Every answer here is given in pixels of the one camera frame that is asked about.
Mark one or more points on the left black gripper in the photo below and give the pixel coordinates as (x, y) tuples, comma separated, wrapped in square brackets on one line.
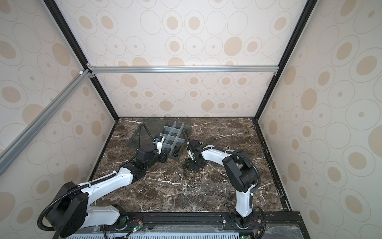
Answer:
[(164, 157)]

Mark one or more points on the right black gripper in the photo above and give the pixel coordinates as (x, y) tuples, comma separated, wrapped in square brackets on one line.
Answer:
[(194, 163)]

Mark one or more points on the clear compartment organizer box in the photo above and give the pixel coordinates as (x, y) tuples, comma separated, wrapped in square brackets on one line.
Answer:
[(170, 132)]

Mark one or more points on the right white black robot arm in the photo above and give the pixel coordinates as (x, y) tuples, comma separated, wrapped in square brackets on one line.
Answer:
[(243, 175)]

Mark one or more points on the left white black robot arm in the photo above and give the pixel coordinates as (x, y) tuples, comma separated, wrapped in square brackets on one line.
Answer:
[(72, 210)]

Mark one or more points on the pile of black screws nuts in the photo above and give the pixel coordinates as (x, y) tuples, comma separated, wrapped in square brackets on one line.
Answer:
[(194, 165)]

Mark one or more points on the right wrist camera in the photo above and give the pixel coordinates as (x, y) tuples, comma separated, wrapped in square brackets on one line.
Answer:
[(193, 144)]

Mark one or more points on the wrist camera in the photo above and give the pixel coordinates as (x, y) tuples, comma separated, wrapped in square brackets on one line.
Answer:
[(158, 143), (193, 144)]

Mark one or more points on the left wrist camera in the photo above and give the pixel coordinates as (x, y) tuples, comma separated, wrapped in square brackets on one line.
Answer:
[(158, 143)]

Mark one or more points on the horizontal aluminium frame bar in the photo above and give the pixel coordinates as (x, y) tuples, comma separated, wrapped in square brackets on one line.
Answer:
[(184, 69)]

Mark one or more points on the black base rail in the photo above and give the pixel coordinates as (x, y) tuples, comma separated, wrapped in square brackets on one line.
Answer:
[(200, 225)]

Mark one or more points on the diagonal aluminium frame bar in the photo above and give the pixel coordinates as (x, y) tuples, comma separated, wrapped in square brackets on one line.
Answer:
[(28, 134)]

